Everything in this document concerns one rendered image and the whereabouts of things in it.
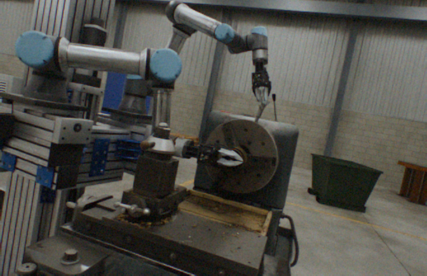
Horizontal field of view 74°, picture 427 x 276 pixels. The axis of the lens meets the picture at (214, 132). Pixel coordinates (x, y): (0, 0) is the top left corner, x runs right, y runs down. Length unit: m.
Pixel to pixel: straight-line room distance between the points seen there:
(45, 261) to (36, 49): 0.68
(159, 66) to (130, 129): 0.58
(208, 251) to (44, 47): 0.82
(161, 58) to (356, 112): 10.57
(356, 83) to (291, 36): 2.98
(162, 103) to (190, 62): 11.23
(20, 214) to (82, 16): 0.98
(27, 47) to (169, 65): 0.45
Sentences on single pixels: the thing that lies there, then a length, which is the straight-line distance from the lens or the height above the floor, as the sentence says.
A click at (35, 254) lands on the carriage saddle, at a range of 0.67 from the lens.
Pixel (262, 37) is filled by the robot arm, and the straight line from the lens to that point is 1.37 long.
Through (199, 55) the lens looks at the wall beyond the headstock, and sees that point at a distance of 12.37.
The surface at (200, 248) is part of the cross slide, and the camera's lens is 0.58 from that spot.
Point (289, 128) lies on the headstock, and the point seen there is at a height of 1.24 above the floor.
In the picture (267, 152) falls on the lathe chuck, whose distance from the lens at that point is 1.17.
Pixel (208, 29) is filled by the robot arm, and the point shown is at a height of 1.60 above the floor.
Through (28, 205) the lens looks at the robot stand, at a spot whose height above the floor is 0.65.
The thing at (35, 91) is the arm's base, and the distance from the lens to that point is 1.22.
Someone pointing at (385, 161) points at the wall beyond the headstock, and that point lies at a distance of 11.58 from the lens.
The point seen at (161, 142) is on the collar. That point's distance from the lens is 0.63.
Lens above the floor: 1.22
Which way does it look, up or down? 3 degrees down
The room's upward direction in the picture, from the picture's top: 11 degrees clockwise
